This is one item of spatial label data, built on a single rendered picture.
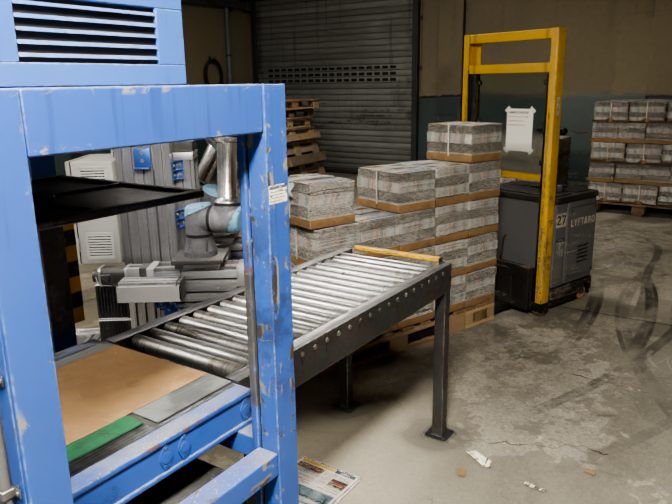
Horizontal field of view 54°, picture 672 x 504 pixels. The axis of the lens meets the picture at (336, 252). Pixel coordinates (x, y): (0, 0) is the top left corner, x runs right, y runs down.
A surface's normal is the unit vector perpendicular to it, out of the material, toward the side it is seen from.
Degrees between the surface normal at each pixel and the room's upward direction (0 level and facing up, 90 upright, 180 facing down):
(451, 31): 90
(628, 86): 90
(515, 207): 90
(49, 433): 90
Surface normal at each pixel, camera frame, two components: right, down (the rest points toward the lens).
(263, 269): -0.56, 0.21
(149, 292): 0.03, 0.25
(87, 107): 0.83, 0.13
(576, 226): 0.62, 0.19
